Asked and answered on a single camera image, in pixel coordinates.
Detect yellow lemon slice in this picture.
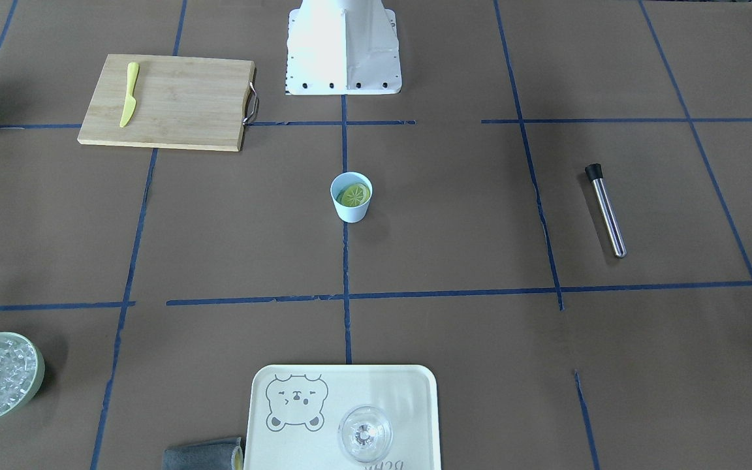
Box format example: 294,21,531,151
336,182,372,208

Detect light blue paper cup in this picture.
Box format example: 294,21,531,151
330,172,373,223

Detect cream bear serving tray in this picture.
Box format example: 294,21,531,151
243,365,442,469

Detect clear wine glass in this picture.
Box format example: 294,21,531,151
337,405,394,465

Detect bamboo cutting board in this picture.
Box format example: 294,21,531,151
78,54,259,151

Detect steel muddler black tip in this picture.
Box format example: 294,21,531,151
585,163,627,259

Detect grey folded cloth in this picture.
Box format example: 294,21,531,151
161,437,243,469

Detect yellow plastic knife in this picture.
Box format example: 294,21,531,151
119,62,140,128

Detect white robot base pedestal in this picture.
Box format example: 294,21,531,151
285,1,403,96

